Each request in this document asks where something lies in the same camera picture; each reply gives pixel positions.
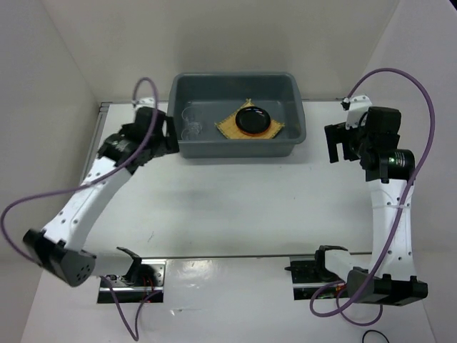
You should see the clear plastic cup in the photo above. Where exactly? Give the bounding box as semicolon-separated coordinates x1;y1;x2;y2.
181;106;203;132
181;122;203;141

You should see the black plate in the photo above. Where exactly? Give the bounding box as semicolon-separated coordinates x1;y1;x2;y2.
235;106;271;134

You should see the orange plate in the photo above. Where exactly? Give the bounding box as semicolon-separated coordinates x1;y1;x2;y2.
238;131;268;137

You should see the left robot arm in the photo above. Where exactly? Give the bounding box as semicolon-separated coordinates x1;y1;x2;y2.
23;105;179;287

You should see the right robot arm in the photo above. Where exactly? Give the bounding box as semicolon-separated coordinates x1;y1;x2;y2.
313;105;428;307

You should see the grey plastic bin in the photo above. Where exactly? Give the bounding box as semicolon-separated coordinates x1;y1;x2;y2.
167;71;306;159

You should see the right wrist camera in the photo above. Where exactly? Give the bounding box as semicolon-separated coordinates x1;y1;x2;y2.
341;94;372;130

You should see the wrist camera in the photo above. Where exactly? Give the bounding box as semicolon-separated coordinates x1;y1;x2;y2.
131;97;156;110
341;94;372;130

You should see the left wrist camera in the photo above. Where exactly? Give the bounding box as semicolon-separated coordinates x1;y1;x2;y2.
131;97;156;110

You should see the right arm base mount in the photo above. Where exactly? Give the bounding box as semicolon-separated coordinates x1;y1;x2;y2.
284;255;338;300

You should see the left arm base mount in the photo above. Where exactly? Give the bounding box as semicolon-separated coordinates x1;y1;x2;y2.
96;259;166;304

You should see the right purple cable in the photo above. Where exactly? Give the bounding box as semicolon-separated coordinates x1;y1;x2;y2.
308;67;436;327

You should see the purple cable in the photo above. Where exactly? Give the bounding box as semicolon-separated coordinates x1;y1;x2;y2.
1;76;161;342
308;67;436;327

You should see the black cable loop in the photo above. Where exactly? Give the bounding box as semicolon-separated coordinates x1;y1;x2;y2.
363;329;392;343

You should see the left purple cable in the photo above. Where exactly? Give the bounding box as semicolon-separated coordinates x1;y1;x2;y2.
1;76;161;342

